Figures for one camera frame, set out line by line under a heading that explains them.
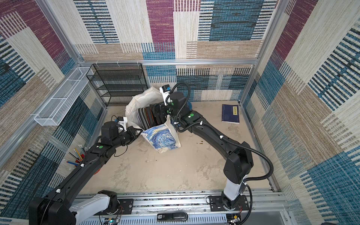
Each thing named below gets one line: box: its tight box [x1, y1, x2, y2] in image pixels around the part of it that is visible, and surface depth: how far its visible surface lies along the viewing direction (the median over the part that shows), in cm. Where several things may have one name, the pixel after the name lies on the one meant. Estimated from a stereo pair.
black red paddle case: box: [144, 102, 168, 128], surface depth 86 cm
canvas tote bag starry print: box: [125, 86, 182, 154], surface depth 89 cm
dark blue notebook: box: [221, 104, 240, 125], surface depth 114 cm
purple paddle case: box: [137, 107, 150, 130], surface depth 89 cm
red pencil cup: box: [63, 144, 88, 167], surface depth 81 cm
